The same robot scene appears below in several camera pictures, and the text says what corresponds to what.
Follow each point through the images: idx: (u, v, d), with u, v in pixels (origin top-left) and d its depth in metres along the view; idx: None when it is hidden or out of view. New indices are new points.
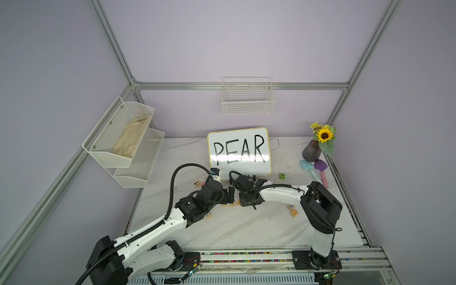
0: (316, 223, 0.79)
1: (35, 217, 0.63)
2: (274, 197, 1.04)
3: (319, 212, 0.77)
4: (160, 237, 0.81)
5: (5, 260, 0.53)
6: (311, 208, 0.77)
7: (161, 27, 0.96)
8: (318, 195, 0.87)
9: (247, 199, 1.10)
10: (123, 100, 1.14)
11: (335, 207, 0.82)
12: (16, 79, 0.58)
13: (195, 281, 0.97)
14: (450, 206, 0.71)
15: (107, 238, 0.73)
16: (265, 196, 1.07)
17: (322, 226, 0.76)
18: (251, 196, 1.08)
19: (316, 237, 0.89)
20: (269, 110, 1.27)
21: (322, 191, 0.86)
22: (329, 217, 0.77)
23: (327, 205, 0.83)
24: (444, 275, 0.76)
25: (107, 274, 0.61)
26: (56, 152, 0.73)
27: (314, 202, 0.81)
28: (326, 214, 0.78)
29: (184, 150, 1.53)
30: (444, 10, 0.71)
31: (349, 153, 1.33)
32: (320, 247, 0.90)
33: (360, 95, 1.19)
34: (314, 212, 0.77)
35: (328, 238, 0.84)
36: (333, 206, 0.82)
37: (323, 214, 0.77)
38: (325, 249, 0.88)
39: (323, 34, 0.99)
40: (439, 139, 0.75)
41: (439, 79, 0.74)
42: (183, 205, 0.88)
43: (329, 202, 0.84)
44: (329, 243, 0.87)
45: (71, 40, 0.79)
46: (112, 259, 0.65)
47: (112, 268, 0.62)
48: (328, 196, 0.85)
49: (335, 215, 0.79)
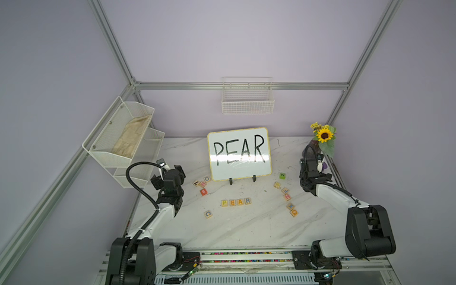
0: (351, 239, 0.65)
1: (35, 218, 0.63)
2: (327, 193, 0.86)
3: (359, 228, 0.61)
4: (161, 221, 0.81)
5: (5, 260, 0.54)
6: (354, 219, 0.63)
7: (161, 28, 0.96)
8: (376, 219, 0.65)
9: (300, 182, 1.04)
10: (123, 100, 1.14)
11: (385, 243, 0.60)
12: (16, 79, 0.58)
13: (195, 281, 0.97)
14: (450, 205, 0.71)
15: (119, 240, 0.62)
16: (319, 190, 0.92)
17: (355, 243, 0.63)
18: (306, 184, 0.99)
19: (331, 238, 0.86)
20: (269, 110, 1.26)
21: (382, 219, 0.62)
22: (370, 243, 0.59)
23: (375, 234, 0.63)
24: (445, 275, 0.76)
25: (143, 262, 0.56)
26: (57, 152, 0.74)
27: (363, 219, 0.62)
28: (368, 238, 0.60)
29: (184, 150, 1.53)
30: (445, 10, 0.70)
31: (349, 154, 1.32)
32: (326, 246, 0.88)
33: (359, 95, 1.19)
34: (355, 225, 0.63)
35: (340, 250, 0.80)
36: (382, 239, 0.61)
37: (364, 234, 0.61)
38: (329, 252, 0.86)
39: (322, 35, 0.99)
40: (438, 139, 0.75)
41: (439, 79, 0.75)
42: (162, 201, 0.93)
43: (381, 233, 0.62)
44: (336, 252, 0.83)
45: (71, 40, 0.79)
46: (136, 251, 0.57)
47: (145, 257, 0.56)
48: (384, 229, 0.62)
49: (376, 249, 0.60)
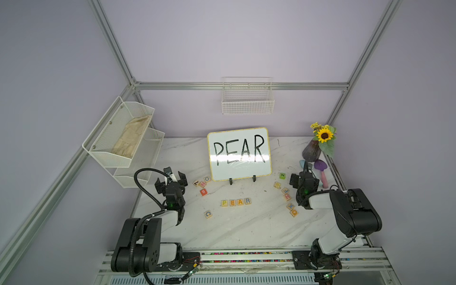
0: (341, 219, 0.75)
1: (35, 218, 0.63)
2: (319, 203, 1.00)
3: (341, 205, 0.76)
4: (167, 217, 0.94)
5: (5, 260, 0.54)
6: (335, 199, 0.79)
7: (162, 28, 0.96)
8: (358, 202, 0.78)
9: (297, 198, 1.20)
10: (123, 100, 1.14)
11: (369, 214, 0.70)
12: (16, 79, 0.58)
13: (195, 281, 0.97)
14: (450, 205, 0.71)
15: (129, 221, 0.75)
16: (313, 205, 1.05)
17: (344, 219, 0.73)
18: (301, 200, 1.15)
19: (329, 232, 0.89)
20: (269, 110, 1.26)
21: (361, 198, 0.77)
22: (354, 212, 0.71)
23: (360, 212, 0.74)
24: (444, 275, 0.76)
25: (152, 237, 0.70)
26: (57, 152, 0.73)
27: (343, 198, 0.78)
28: (350, 209, 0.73)
29: (184, 150, 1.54)
30: (444, 10, 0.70)
31: (349, 153, 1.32)
32: (325, 242, 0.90)
33: (359, 96, 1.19)
34: (338, 204, 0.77)
35: (339, 241, 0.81)
36: (366, 212, 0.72)
37: (346, 207, 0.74)
38: (328, 247, 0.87)
39: (322, 34, 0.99)
40: (438, 139, 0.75)
41: (439, 79, 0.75)
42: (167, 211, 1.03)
43: (364, 209, 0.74)
44: (336, 247, 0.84)
45: (72, 40, 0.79)
46: (148, 228, 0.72)
47: (154, 232, 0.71)
48: (365, 205, 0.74)
49: (361, 217, 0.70)
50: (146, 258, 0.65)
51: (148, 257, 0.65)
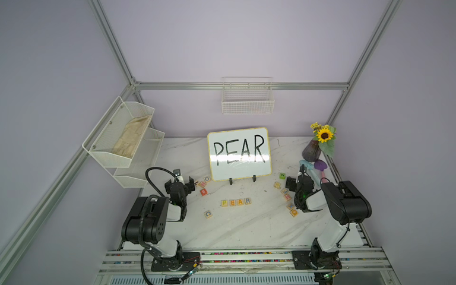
0: (333, 208, 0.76)
1: (35, 217, 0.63)
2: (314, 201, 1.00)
3: (331, 193, 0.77)
4: (170, 213, 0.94)
5: (5, 260, 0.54)
6: (326, 189, 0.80)
7: (161, 28, 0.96)
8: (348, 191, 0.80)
9: (295, 202, 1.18)
10: (123, 100, 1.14)
11: (359, 200, 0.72)
12: (16, 79, 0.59)
13: (195, 281, 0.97)
14: (450, 205, 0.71)
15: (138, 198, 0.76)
16: (310, 206, 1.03)
17: (335, 207, 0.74)
18: (300, 203, 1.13)
19: (326, 229, 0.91)
20: (269, 110, 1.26)
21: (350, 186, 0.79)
22: (344, 199, 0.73)
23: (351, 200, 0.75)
24: (445, 275, 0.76)
25: (160, 211, 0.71)
26: (57, 152, 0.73)
27: (333, 187, 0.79)
28: (340, 197, 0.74)
29: (184, 149, 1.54)
30: (444, 10, 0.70)
31: (349, 153, 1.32)
32: (323, 238, 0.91)
33: (359, 95, 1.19)
34: (329, 193, 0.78)
35: (335, 233, 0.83)
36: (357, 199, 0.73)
37: (336, 195, 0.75)
38: (328, 244, 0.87)
39: (322, 35, 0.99)
40: (438, 139, 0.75)
41: (439, 79, 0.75)
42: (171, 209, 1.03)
43: (354, 196, 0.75)
44: (334, 241, 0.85)
45: (72, 40, 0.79)
46: (155, 205, 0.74)
47: (161, 207, 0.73)
48: (354, 192, 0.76)
49: (352, 203, 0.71)
50: (154, 228, 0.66)
51: (155, 227, 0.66)
